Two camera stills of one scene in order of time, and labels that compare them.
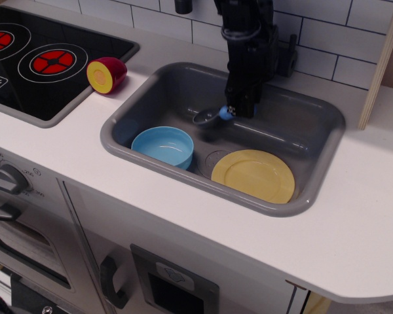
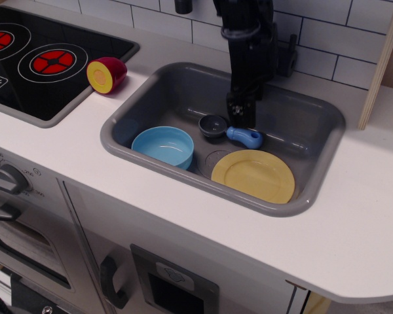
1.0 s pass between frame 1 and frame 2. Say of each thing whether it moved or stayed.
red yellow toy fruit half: stayed
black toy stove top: stayed
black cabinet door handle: stayed
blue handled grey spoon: moved
